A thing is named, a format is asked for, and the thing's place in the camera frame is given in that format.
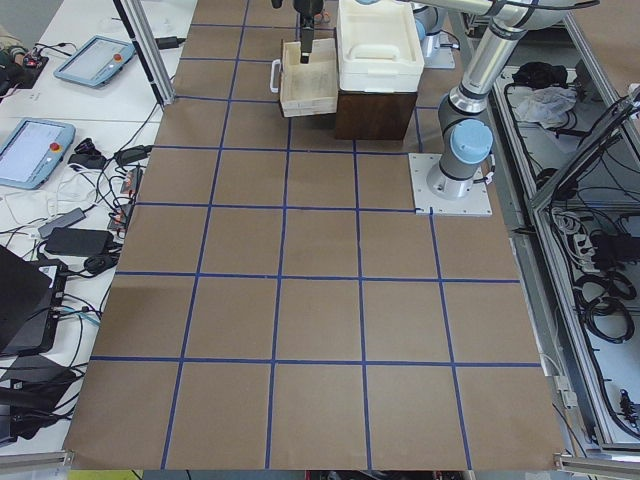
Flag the white foam box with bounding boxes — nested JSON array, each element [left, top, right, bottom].
[[336, 1, 424, 93]]

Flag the aluminium frame post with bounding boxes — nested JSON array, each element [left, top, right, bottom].
[[113, 0, 175, 107]]

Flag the blue teach pendant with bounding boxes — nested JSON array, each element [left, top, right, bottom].
[[1, 117, 76, 190], [54, 35, 136, 88]]

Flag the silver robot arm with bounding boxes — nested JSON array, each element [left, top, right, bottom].
[[425, 1, 574, 200]]

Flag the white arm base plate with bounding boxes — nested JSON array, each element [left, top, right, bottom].
[[408, 153, 492, 217]]

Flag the white crumpled cloth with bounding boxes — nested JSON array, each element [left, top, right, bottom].
[[514, 87, 577, 129]]

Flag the far blue teach pendant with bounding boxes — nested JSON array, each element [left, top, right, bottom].
[[54, 35, 136, 88]]

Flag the coiled black cables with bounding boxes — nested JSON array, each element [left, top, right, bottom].
[[572, 272, 636, 346]]

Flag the black laptop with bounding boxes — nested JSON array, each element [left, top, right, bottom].
[[1, 247, 68, 357]]

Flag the near blue teach pendant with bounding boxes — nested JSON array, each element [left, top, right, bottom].
[[1, 117, 76, 190]]

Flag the black power adapter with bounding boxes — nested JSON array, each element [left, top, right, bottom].
[[44, 227, 114, 257]]

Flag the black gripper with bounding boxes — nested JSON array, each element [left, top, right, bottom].
[[293, 0, 324, 64]]

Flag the dark brown wooden cabinet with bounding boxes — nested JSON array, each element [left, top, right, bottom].
[[335, 90, 418, 141]]

